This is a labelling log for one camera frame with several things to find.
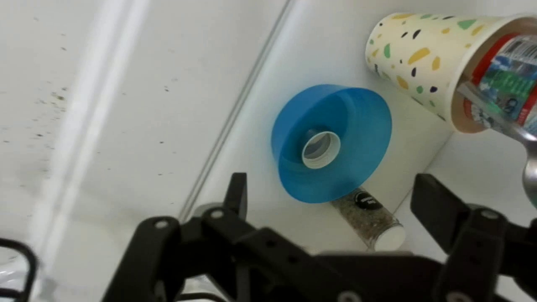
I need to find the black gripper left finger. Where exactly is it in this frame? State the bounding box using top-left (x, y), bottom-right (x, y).
top-left (99, 173), bottom-right (359, 302)

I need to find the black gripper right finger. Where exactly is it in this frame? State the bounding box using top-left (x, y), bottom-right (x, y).
top-left (409, 173), bottom-right (537, 302)

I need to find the silver metal spoon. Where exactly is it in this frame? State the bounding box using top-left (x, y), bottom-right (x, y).
top-left (456, 81), bottom-right (537, 212)

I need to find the glass pepper shaker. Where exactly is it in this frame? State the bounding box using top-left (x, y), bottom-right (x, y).
top-left (329, 190), bottom-right (408, 253)

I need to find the black stove grate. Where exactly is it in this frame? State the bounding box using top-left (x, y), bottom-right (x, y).
top-left (0, 237), bottom-right (40, 302)

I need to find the white gas stove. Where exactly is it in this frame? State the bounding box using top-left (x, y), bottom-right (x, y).
top-left (0, 0), bottom-right (295, 302)

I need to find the speckled paper cup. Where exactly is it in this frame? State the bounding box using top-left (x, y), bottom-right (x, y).
top-left (364, 12), bottom-right (537, 136)

